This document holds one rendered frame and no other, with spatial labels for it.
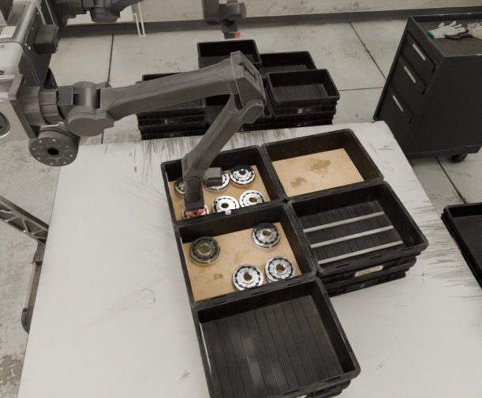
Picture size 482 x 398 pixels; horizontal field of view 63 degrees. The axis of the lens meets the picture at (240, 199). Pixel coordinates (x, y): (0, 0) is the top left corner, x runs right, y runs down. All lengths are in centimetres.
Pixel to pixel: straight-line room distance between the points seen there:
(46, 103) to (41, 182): 202
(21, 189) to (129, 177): 127
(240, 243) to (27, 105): 80
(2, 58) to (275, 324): 100
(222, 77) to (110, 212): 98
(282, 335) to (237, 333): 13
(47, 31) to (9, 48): 16
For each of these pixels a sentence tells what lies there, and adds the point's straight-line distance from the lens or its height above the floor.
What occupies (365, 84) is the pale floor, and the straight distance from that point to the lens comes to 372.
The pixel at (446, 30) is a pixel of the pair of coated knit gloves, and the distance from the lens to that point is 273.
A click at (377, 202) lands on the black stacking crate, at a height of 83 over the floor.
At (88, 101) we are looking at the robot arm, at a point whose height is 146.
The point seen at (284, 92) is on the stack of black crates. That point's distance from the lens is 262.
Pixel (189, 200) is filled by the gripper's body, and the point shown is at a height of 97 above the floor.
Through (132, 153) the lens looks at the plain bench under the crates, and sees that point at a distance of 193.
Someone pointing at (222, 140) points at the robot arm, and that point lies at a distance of 107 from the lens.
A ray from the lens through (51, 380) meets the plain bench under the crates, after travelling 147.
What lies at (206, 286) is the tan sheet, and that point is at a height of 83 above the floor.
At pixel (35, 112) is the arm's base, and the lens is 97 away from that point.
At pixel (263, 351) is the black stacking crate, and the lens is 125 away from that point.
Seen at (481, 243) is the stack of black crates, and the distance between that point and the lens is 246.
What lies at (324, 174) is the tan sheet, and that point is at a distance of 165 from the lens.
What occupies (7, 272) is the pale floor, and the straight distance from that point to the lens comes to 261.
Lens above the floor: 202
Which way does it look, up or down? 51 degrees down
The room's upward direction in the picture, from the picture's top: 2 degrees clockwise
